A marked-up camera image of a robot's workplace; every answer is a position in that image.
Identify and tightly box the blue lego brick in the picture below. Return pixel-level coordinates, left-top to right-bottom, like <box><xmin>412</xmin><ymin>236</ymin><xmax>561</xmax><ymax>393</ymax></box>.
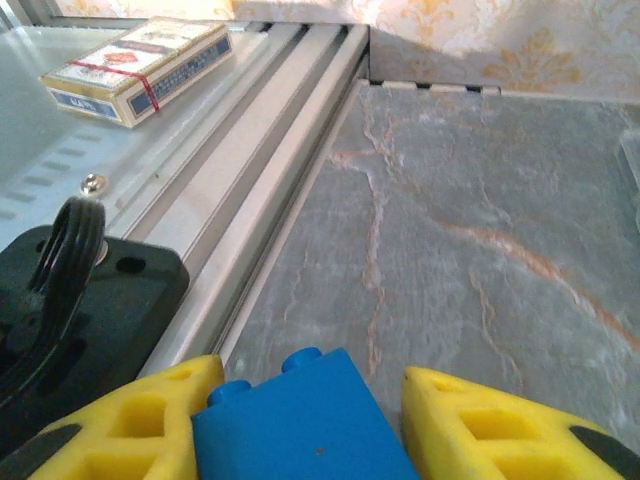
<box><xmin>191</xmin><ymin>346</ymin><xmax>424</xmax><ymax>480</ymax></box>

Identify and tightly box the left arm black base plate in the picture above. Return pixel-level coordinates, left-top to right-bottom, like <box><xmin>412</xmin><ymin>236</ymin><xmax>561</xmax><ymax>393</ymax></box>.
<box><xmin>0</xmin><ymin>224</ymin><xmax>191</xmax><ymax>454</ymax></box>

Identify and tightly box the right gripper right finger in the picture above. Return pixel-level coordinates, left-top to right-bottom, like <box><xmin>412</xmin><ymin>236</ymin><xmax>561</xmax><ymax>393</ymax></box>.
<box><xmin>402</xmin><ymin>365</ymin><xmax>640</xmax><ymax>480</ymax></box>

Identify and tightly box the aluminium mounting rail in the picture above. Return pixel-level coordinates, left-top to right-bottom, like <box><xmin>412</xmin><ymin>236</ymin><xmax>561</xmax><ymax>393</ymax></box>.
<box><xmin>107</xmin><ymin>22</ymin><xmax>371</xmax><ymax>381</ymax></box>

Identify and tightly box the playing card box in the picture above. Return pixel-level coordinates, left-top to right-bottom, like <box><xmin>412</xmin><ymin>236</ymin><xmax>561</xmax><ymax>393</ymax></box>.
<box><xmin>38</xmin><ymin>15</ymin><xmax>234</xmax><ymax>130</ymax></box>

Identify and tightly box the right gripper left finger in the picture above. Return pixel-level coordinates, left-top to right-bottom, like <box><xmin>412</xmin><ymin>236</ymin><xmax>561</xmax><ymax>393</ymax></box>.
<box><xmin>9</xmin><ymin>353</ymin><xmax>226</xmax><ymax>480</ymax></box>

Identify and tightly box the silver screw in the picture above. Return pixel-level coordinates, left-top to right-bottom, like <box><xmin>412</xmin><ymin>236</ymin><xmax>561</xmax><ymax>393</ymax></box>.
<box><xmin>79</xmin><ymin>173</ymin><xmax>109</xmax><ymax>195</ymax></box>

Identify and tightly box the black wire bundle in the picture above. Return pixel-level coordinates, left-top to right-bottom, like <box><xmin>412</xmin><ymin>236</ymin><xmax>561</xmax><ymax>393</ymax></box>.
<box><xmin>0</xmin><ymin>196</ymin><xmax>107</xmax><ymax>406</ymax></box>

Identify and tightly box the aluminium frame rail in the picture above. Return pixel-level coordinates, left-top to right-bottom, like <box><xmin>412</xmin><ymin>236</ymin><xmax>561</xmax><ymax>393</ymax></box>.
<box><xmin>367</xmin><ymin>77</ymin><xmax>503</xmax><ymax>97</ymax></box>

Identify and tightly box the red rubber band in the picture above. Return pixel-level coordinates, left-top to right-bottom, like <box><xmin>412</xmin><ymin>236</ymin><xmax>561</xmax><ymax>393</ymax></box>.
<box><xmin>68</xmin><ymin>58</ymin><xmax>162</xmax><ymax>112</ymax></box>

